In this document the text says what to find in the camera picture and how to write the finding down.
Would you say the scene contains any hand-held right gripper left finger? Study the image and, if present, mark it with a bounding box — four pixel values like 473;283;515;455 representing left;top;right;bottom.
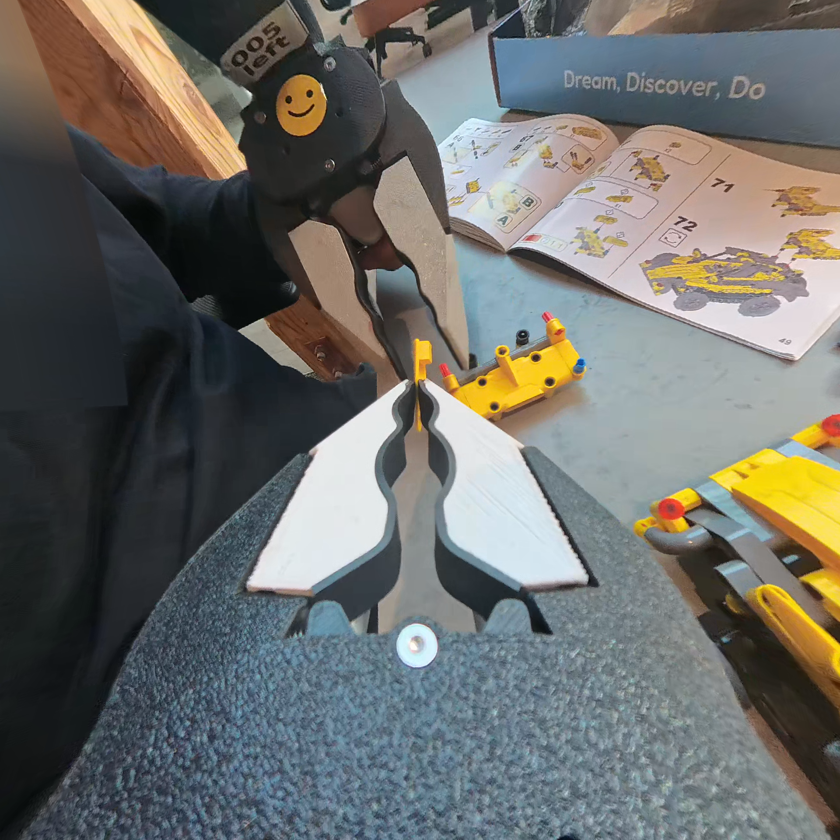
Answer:
247;381;417;618

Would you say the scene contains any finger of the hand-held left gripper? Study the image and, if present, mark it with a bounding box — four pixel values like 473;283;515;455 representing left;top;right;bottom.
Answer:
287;218;408;383
373;153;471;370

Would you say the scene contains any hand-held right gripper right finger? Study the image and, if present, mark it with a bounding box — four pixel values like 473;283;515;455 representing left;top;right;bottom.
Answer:
419;381;590;616

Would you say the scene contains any yellow curved panel brick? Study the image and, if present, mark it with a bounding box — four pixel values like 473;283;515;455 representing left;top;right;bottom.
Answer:
412;338;434;434

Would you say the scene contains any small yellow brick assembly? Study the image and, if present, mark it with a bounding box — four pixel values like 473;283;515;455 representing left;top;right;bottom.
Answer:
438;311;587;421

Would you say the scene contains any yellow brick vehicle model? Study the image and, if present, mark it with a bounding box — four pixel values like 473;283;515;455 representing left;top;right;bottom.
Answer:
633;413;840;808

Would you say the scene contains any person's left forearm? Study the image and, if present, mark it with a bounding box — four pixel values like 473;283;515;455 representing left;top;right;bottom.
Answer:
69;125;303;329

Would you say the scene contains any office chair base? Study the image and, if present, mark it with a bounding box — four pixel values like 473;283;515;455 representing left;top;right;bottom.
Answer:
341;0;434;61

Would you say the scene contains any instruction booklet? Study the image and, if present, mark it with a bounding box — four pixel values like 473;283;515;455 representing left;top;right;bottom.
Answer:
438;115;840;362

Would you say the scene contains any blue cardboard box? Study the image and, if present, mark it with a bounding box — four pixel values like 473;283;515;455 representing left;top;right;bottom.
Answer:
487;0;840;148

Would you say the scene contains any crumpled plastic bag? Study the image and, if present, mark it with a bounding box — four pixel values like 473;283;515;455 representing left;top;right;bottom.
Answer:
518;0;840;37

